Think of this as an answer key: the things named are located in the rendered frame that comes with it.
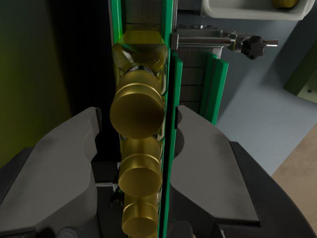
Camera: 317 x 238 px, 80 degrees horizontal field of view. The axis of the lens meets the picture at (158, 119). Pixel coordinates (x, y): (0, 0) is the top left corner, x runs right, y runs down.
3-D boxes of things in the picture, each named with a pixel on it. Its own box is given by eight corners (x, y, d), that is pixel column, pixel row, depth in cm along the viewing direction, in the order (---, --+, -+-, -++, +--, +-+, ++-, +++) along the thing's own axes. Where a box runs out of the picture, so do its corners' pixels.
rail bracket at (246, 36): (166, 25, 34) (176, 33, 23) (256, 28, 35) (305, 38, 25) (165, 43, 36) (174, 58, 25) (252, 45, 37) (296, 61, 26)
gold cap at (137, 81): (114, 69, 14) (103, 91, 11) (161, 69, 15) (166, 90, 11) (119, 111, 16) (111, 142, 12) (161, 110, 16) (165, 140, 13)
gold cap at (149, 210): (122, 179, 20) (117, 218, 17) (155, 176, 20) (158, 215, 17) (127, 200, 22) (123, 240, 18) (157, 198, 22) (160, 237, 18)
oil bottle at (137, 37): (127, 26, 34) (105, 48, 16) (158, 26, 35) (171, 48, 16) (129, 58, 37) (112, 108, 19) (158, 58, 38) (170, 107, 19)
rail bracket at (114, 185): (101, 154, 49) (87, 199, 38) (128, 154, 50) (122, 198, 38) (103, 165, 51) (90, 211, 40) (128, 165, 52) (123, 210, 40)
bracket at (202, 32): (172, 22, 40) (176, 25, 34) (215, 24, 41) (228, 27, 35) (171, 40, 42) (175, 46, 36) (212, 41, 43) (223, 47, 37)
